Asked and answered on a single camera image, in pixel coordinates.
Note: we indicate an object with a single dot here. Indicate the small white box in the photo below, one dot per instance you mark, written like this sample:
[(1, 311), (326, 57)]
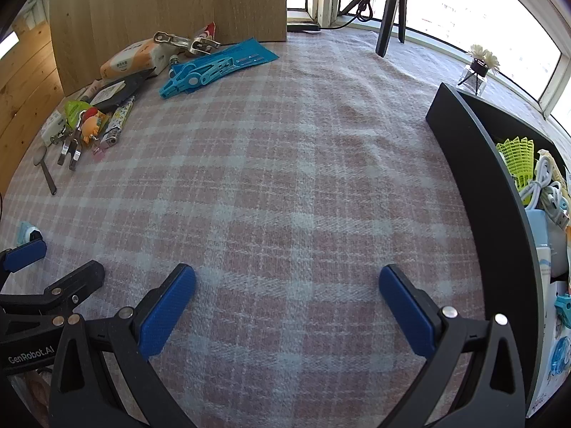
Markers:
[(51, 127)]

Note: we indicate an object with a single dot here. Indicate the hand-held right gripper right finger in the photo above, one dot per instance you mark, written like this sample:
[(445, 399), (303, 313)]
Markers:
[(406, 312)]

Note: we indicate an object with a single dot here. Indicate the white and blue bottle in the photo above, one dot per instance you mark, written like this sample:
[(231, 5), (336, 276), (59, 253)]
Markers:
[(539, 240)]

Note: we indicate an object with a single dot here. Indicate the black tripod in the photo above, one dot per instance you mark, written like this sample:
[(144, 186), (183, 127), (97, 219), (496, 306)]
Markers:
[(387, 18)]

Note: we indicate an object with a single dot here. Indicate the orange tissue pack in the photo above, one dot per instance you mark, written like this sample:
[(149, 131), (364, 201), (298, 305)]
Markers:
[(129, 60)]

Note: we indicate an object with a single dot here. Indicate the hard disk drive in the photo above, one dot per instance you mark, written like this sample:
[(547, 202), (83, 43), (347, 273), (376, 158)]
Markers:
[(113, 96)]

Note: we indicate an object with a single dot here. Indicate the white packet with blue print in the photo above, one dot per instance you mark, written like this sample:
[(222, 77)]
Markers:
[(555, 361)]

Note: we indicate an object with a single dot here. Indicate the teal plastic clip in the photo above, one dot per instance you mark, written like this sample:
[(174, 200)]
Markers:
[(564, 307)]

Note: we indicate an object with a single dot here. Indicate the light blue small gadget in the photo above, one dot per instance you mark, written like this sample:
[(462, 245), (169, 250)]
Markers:
[(26, 232)]

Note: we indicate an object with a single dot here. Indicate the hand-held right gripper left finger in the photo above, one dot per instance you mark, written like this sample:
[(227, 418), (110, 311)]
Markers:
[(167, 307)]

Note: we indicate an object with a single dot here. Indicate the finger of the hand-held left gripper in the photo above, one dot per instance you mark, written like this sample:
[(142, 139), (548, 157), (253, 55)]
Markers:
[(24, 254), (76, 278)]

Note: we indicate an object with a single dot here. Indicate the glass vase with white flowers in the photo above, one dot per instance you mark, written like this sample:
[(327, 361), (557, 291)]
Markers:
[(479, 67)]

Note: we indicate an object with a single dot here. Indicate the green packet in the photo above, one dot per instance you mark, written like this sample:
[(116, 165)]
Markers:
[(73, 109)]

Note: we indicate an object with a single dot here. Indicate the large silver metal clip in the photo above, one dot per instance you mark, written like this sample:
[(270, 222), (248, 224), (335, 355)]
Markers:
[(187, 43)]

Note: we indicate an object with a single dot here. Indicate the large blue plastic clip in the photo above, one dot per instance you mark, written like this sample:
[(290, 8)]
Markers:
[(192, 79)]

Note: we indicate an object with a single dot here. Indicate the light wooden panel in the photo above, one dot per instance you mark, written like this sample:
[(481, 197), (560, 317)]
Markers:
[(156, 0)]

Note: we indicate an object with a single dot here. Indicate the blue flat packet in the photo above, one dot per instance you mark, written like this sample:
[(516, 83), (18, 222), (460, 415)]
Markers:
[(254, 55)]

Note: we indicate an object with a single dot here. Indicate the patterned lighter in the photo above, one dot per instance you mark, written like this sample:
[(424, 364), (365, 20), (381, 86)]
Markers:
[(117, 120)]

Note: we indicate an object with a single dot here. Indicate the metal spoon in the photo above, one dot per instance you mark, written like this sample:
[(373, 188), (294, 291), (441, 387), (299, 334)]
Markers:
[(41, 155)]

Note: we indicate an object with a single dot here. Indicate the yellow-green shuttlecock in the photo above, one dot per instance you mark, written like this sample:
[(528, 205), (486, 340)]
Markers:
[(517, 156)]

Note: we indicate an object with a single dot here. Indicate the black storage box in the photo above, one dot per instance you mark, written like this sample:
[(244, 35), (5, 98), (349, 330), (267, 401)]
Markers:
[(490, 178)]

